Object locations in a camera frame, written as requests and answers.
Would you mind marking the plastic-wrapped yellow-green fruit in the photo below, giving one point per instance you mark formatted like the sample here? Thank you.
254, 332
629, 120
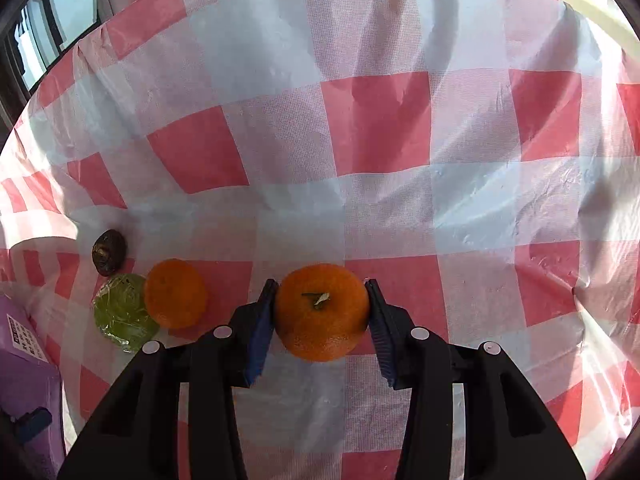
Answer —
122, 315

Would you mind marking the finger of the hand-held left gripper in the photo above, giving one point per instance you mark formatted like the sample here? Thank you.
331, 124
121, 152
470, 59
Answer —
31, 424

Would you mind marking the orange mandarin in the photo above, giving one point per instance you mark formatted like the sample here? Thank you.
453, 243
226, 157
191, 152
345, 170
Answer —
175, 293
321, 312

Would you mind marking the window with dark frame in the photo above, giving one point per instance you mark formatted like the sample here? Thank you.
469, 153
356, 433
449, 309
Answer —
55, 15

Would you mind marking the red white checked tablecloth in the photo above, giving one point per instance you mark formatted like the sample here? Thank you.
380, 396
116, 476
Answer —
380, 160

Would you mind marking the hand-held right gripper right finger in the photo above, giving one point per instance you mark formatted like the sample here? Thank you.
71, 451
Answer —
382, 342

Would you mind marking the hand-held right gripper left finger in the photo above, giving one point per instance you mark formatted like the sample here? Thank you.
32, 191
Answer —
260, 342

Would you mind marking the purple cardboard box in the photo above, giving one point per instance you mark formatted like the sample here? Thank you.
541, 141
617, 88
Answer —
25, 365

